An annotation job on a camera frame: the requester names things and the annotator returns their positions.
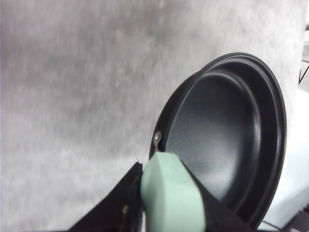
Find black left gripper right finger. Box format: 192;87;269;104
193;177;255;232

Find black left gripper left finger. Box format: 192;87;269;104
69;162;143;232

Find black frying pan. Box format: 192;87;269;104
141;53;287;232

